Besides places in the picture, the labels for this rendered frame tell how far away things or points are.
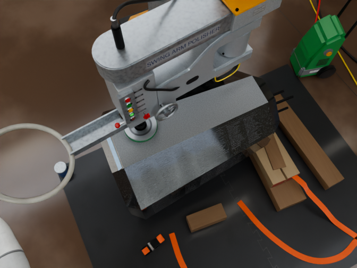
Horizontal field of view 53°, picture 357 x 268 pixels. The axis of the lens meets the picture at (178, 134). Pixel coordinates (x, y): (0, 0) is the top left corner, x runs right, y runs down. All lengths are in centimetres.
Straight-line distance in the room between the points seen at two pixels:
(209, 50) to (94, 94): 187
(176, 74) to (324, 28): 181
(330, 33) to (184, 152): 169
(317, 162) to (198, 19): 191
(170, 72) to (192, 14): 34
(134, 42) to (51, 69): 224
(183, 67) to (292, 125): 163
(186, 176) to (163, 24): 112
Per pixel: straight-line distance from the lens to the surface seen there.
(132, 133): 231
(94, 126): 216
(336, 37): 337
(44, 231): 321
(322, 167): 324
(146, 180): 236
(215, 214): 290
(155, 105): 197
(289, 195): 306
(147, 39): 165
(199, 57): 189
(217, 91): 251
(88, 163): 323
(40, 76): 381
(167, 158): 234
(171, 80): 189
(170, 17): 172
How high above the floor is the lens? 297
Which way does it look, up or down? 66 degrees down
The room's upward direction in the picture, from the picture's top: 1 degrees counter-clockwise
